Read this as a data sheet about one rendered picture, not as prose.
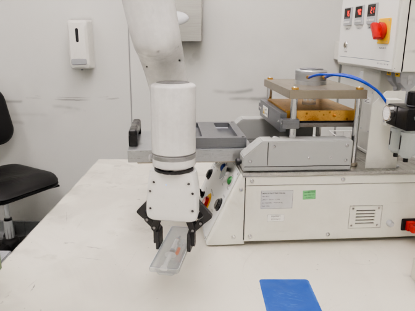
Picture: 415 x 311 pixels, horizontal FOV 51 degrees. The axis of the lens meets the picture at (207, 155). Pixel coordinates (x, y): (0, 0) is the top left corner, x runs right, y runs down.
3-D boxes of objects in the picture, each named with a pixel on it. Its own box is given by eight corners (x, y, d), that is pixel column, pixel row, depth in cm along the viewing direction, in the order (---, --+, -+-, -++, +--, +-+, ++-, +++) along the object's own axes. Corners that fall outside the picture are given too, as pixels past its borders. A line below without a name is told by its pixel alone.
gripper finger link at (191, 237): (186, 221, 84) (186, 252, 86) (202, 222, 84) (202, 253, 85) (189, 215, 87) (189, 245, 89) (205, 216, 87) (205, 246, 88)
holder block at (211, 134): (234, 130, 122) (234, 121, 121) (246, 147, 102) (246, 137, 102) (175, 131, 120) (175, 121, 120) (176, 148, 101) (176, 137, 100)
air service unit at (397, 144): (391, 150, 100) (399, 86, 97) (427, 168, 86) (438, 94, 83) (369, 150, 100) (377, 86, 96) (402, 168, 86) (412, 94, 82)
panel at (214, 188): (197, 196, 131) (224, 142, 128) (205, 241, 102) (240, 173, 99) (191, 194, 131) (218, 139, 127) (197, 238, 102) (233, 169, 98)
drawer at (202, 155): (239, 142, 124) (240, 115, 122) (254, 164, 103) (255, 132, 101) (135, 143, 121) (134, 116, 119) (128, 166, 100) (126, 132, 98)
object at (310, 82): (344, 110, 127) (349, 65, 123) (398, 132, 97) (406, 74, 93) (262, 110, 124) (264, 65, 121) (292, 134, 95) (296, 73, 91)
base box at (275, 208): (365, 192, 138) (370, 139, 133) (434, 247, 102) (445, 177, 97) (197, 195, 133) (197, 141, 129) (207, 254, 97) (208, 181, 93)
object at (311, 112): (325, 112, 123) (328, 78, 120) (358, 128, 102) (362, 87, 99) (266, 112, 121) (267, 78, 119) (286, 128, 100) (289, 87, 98)
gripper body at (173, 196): (142, 166, 80) (144, 222, 83) (196, 169, 79) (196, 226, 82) (153, 155, 87) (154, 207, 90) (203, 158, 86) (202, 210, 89)
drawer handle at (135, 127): (141, 132, 117) (141, 118, 116) (137, 146, 103) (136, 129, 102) (133, 132, 117) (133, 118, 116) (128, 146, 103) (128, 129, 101)
